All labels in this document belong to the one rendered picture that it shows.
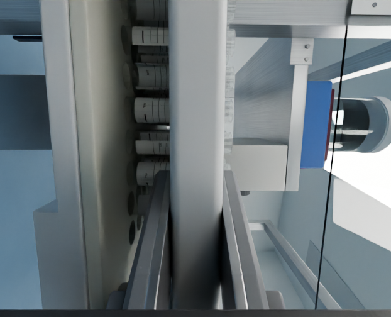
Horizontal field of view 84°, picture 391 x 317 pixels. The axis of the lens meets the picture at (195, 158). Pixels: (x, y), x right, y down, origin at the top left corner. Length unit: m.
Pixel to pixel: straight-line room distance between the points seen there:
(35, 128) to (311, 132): 0.71
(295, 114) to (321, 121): 0.08
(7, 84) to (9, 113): 0.07
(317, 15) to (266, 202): 4.38
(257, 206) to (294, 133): 4.25
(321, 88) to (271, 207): 4.34
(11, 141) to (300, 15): 0.75
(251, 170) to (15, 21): 0.51
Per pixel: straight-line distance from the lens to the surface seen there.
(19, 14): 0.52
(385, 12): 0.55
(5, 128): 0.78
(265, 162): 0.50
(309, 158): 0.57
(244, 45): 4.07
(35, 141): 0.74
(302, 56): 0.53
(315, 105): 0.57
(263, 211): 4.81
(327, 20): 0.50
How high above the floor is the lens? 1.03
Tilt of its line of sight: 1 degrees up
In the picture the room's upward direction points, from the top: 90 degrees clockwise
